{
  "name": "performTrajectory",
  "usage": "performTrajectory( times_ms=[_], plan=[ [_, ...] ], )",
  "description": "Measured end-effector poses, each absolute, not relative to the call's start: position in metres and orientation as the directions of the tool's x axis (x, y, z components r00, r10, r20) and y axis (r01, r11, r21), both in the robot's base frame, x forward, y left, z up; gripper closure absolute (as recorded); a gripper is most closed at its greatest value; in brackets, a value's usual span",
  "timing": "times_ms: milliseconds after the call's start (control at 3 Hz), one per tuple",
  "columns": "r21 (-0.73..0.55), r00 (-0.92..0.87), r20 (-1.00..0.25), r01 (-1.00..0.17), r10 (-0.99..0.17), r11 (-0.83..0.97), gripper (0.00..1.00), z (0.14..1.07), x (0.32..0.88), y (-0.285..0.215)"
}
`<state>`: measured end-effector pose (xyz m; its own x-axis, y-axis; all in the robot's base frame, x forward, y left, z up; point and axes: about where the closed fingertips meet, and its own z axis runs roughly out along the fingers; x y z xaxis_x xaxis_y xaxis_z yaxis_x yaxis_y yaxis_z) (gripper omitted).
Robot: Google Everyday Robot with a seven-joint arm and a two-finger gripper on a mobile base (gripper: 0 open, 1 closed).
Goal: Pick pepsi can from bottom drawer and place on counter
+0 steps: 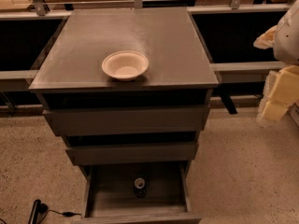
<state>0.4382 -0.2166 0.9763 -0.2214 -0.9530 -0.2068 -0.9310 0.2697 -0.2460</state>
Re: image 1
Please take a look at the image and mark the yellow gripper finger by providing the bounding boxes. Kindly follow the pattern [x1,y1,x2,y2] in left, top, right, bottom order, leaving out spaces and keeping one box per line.
[253,26,277,49]
[257,65,299,121]

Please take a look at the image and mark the dark pepsi can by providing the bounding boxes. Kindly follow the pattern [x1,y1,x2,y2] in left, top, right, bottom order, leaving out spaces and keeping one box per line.
[134,177,147,198]

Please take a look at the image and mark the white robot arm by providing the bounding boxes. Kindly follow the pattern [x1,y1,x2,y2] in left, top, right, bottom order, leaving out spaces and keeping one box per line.
[253,0,299,123]

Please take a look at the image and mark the middle grey drawer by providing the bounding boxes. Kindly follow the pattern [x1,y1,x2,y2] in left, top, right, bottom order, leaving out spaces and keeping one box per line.
[66,142,198,165]

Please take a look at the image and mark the grey drawer cabinet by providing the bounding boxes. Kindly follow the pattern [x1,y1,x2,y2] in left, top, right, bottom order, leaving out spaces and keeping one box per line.
[28,7,220,224]

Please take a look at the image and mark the bottom grey open drawer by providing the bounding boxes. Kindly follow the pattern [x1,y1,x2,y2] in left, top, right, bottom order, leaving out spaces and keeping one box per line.
[71,161,201,224]

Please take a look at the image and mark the top grey drawer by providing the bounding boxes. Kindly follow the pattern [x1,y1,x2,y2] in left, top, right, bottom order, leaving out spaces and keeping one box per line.
[44,105,209,136]

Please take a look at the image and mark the white paper bowl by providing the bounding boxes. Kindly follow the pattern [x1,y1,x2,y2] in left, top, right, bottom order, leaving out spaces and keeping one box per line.
[101,50,149,81]

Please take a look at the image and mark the black power adapter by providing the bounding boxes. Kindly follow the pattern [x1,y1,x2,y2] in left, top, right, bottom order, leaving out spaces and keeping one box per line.
[28,199,49,224]

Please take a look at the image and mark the grey metal table frame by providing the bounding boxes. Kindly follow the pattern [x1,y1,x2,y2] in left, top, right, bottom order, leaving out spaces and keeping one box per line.
[0,0,299,116]

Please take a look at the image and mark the black floor cable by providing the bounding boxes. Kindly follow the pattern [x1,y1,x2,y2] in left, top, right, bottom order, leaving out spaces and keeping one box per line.
[40,208,82,224]

